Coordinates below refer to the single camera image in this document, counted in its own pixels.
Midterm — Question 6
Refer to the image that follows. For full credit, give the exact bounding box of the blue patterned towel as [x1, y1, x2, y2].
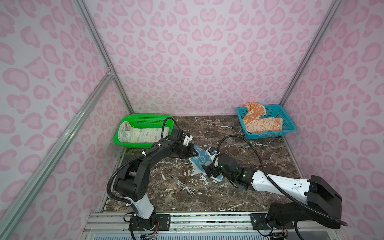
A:
[189, 145, 213, 178]

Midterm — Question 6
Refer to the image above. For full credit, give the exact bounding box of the orange patterned towel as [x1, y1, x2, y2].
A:
[243, 102, 283, 134]

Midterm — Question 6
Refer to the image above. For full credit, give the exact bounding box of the pastel striped animal towel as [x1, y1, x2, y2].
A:
[118, 121, 162, 143]

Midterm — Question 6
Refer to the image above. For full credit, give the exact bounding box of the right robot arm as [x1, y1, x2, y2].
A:
[198, 152, 348, 229]

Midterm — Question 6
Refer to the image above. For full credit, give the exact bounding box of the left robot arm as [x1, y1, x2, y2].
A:
[107, 141, 199, 220]

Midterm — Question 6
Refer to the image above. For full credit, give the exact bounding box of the green plastic basket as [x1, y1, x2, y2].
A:
[114, 114, 175, 148]

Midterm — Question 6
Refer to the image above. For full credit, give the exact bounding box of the teal plastic basket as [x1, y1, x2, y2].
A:
[237, 105, 297, 140]

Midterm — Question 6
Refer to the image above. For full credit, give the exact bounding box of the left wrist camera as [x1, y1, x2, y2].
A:
[169, 129, 193, 146]

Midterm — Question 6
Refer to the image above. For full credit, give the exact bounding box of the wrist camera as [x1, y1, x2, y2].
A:
[207, 147, 219, 162]
[169, 129, 193, 146]

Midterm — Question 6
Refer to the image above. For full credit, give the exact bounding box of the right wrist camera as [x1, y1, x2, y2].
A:
[207, 147, 219, 162]

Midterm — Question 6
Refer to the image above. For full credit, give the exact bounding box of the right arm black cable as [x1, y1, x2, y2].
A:
[216, 134, 348, 227]

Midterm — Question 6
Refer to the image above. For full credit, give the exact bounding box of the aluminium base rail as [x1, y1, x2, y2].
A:
[80, 211, 343, 240]

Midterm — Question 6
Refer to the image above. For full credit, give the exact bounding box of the aluminium frame corner post left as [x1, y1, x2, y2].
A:
[74, 0, 135, 114]

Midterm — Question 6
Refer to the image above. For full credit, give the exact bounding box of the aluminium frame corner post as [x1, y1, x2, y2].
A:
[280, 0, 345, 107]
[74, 0, 135, 114]

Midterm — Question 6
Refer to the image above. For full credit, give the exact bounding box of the aluminium frame corner post right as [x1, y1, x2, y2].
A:
[280, 0, 345, 107]

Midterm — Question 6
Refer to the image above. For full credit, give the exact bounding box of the aluminium frame diagonal bar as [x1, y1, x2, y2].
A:
[1, 73, 115, 240]

